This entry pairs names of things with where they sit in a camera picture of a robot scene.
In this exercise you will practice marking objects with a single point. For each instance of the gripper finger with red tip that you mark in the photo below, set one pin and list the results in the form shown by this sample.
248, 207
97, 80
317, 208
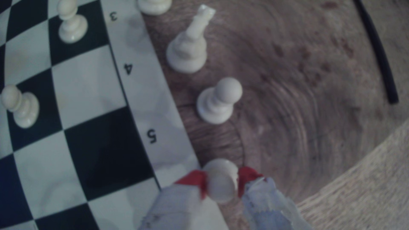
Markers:
175, 207
265, 207

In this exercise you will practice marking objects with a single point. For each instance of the white chess pawn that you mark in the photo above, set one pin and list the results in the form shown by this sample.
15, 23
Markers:
72, 24
21, 107
217, 102
221, 180

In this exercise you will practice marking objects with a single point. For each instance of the white chess knight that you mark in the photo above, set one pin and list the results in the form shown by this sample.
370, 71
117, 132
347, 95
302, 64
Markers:
188, 48

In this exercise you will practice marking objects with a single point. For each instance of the white chess bishop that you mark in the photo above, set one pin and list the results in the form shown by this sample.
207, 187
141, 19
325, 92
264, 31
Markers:
155, 5

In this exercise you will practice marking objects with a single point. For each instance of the black and white chessboard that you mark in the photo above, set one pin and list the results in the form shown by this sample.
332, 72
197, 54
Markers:
89, 80

